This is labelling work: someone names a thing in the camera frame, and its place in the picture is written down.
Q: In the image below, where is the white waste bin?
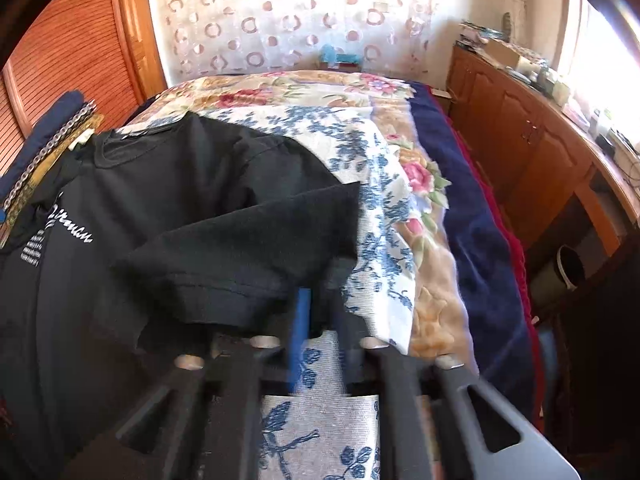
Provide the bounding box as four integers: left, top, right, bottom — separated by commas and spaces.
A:
530, 245, 586, 306

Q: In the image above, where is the beige floral blanket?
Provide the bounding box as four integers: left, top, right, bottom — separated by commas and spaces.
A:
140, 71, 468, 361

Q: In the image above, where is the navy folded cloth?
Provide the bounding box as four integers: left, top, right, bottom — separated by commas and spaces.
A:
0, 91, 86, 201

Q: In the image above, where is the cardboard box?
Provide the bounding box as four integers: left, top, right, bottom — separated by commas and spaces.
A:
482, 37, 523, 68

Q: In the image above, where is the black t-shirt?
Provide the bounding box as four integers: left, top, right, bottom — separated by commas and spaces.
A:
0, 112, 363, 480

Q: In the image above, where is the bright window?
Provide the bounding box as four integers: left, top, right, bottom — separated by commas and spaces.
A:
560, 0, 640, 133

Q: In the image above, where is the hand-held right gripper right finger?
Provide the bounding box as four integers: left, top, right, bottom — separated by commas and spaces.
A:
330, 305, 582, 480

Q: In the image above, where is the white curtain with circles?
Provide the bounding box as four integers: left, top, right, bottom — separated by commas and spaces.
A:
145, 0, 451, 88

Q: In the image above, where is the navy blue blanket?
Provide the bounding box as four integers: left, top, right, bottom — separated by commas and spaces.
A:
407, 82, 541, 431

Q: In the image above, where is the blue plastic object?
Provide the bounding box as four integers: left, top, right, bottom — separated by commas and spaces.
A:
320, 45, 361, 71

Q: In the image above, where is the wooden cabinet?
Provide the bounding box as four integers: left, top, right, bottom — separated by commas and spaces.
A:
445, 42, 640, 261

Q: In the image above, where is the white blue floral sheet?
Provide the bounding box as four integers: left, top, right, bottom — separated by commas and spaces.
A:
117, 105, 418, 480

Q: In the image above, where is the clutter on cabinet top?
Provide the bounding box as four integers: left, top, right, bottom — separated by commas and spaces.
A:
457, 12, 640, 171

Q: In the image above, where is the red blanket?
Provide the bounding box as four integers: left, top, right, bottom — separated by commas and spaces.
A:
430, 94, 547, 436

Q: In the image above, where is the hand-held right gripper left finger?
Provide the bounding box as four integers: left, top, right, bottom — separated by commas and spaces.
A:
65, 287, 314, 480

